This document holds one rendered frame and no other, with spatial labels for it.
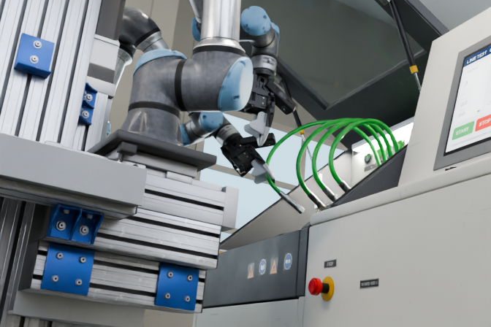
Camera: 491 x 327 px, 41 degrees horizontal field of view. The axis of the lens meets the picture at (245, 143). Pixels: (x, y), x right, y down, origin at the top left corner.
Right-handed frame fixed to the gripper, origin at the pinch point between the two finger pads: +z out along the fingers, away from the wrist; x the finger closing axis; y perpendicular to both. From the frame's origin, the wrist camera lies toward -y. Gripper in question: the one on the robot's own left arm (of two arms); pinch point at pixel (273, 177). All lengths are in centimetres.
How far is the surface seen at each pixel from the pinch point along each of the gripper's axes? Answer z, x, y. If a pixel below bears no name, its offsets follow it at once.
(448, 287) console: 75, 73, 9
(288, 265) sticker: 39, 32, 20
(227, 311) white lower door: 27.5, 2.5, 36.8
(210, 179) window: -102, -145, -7
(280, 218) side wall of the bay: 2.3, -23.0, 2.6
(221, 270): 14.9, -0.8, 30.9
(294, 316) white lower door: 50, 32, 27
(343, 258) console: 53, 50, 13
